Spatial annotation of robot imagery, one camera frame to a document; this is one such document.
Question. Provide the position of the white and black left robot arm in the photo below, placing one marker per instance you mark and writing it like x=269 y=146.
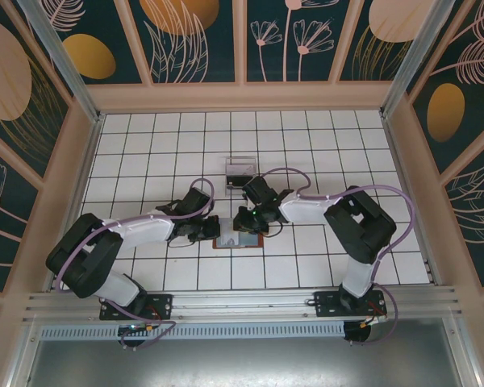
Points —
x=145 y=231

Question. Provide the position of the brown leather card holder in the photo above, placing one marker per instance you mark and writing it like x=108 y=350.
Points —
x=252 y=241

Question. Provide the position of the clear acrylic card stand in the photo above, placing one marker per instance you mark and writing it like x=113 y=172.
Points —
x=232 y=192

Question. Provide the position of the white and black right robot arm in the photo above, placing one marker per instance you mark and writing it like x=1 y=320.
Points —
x=359 y=225

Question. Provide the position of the grey metal sheet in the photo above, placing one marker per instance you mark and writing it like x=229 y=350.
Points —
x=242 y=363

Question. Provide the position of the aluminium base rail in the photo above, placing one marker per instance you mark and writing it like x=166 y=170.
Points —
x=242 y=302

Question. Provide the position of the white card with small print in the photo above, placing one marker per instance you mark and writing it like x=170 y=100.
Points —
x=241 y=168

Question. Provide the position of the aluminium frame post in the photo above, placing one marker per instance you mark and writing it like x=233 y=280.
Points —
x=64 y=68
x=420 y=52

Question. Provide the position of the white VIP card gold print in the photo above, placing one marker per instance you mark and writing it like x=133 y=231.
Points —
x=229 y=235

